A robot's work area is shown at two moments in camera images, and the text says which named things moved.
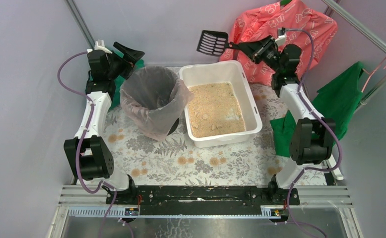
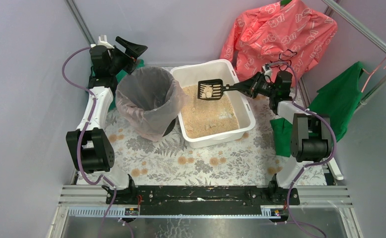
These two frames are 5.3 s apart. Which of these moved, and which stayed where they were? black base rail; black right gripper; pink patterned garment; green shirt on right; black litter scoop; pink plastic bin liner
Moved: black litter scoop; black right gripper
Stayed: green shirt on right; black base rail; pink plastic bin liner; pink patterned garment
